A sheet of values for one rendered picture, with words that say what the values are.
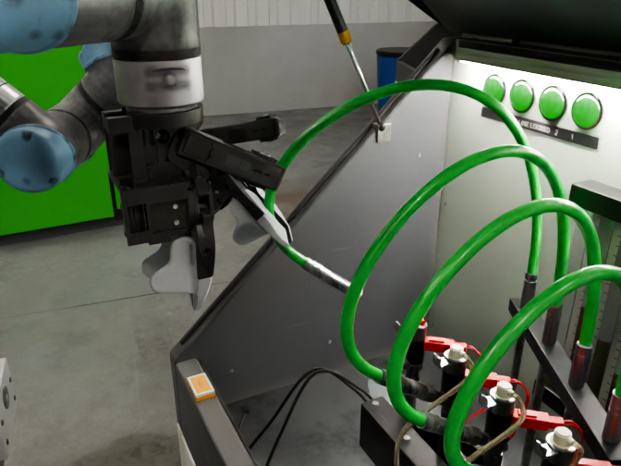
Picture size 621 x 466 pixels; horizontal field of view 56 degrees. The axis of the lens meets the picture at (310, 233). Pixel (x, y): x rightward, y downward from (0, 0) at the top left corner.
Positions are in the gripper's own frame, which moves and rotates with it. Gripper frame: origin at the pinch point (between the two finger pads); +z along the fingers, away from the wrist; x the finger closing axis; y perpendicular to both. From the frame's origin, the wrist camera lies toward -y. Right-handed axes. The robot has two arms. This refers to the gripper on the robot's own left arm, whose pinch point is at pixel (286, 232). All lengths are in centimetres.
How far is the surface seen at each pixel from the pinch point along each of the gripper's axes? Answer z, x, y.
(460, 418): 20.3, 30.3, -9.1
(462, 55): -2.8, -26.9, -35.1
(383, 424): 28.9, 0.2, 7.6
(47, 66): -160, -249, 110
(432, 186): 5.9, 16.1, -19.0
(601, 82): 11.9, -5.7, -42.7
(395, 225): 6.2, 17.8, -13.8
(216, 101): -165, -617, 127
